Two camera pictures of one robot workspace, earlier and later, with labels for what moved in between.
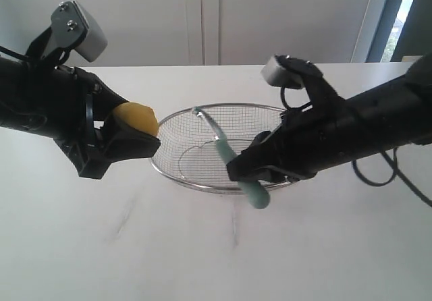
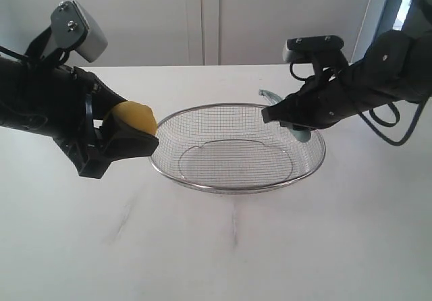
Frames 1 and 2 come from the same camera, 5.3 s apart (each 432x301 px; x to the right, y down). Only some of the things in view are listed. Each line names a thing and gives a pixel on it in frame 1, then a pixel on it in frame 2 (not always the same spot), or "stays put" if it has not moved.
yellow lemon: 138,115 stays put
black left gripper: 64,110 stays put
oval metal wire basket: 184,148 stays put
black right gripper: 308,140 to 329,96
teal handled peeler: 256,191 to 271,98
